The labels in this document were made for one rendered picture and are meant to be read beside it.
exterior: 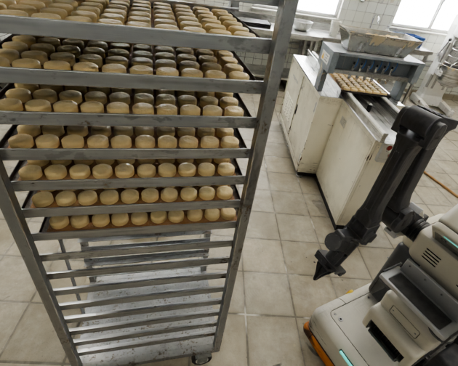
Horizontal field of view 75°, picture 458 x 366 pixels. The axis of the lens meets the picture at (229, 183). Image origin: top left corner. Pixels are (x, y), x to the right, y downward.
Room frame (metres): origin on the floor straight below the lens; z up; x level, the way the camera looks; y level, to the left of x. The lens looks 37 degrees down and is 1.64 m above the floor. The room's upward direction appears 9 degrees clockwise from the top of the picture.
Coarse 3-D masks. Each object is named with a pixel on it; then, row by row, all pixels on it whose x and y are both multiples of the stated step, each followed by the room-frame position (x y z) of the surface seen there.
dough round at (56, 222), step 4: (52, 216) 0.60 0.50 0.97; (56, 216) 0.61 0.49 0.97; (60, 216) 0.61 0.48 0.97; (64, 216) 0.61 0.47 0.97; (52, 220) 0.59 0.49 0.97; (56, 220) 0.59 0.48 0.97; (60, 220) 0.59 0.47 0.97; (64, 220) 0.60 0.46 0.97; (68, 220) 0.61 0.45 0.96; (52, 224) 0.57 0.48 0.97; (56, 224) 0.58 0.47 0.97; (60, 224) 0.58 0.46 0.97; (64, 224) 0.59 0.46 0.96; (56, 228) 0.57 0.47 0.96; (60, 228) 0.58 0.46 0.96
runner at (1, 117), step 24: (0, 120) 0.53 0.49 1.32; (24, 120) 0.55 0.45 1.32; (48, 120) 0.56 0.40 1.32; (72, 120) 0.57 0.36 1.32; (96, 120) 0.59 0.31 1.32; (120, 120) 0.60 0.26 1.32; (144, 120) 0.62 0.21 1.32; (168, 120) 0.64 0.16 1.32; (192, 120) 0.65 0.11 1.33; (216, 120) 0.67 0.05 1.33; (240, 120) 0.69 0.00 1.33
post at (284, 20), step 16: (288, 0) 0.67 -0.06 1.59; (288, 16) 0.67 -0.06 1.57; (288, 32) 0.68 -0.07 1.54; (272, 48) 0.68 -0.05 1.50; (272, 64) 0.67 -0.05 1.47; (272, 80) 0.67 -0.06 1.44; (272, 96) 0.67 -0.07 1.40; (272, 112) 0.68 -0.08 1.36; (256, 128) 0.68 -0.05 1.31; (256, 144) 0.67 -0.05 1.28; (256, 160) 0.67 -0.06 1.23; (256, 176) 0.68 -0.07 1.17; (240, 208) 0.68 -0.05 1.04; (240, 224) 0.67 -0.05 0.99; (240, 240) 0.67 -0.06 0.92; (240, 256) 0.68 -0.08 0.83; (224, 288) 0.69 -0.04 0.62; (224, 304) 0.67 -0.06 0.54; (224, 320) 0.67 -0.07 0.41
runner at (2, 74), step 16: (0, 80) 0.54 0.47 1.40; (16, 80) 0.55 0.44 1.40; (32, 80) 0.56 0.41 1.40; (48, 80) 0.57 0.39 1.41; (64, 80) 0.57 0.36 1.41; (80, 80) 0.58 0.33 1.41; (96, 80) 0.59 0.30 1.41; (112, 80) 0.60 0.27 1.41; (128, 80) 0.61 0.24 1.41; (144, 80) 0.62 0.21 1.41; (160, 80) 0.63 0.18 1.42; (176, 80) 0.64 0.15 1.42; (192, 80) 0.65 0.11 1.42; (208, 80) 0.66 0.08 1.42; (224, 80) 0.67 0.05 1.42; (240, 80) 0.68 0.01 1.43
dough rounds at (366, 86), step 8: (336, 80) 2.68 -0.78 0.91; (344, 80) 2.68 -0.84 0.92; (352, 80) 2.71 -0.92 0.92; (360, 80) 2.76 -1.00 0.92; (368, 80) 2.81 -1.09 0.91; (344, 88) 2.46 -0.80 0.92; (352, 88) 2.48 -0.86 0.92; (360, 88) 2.51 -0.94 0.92; (368, 88) 2.55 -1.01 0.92; (376, 88) 2.60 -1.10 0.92
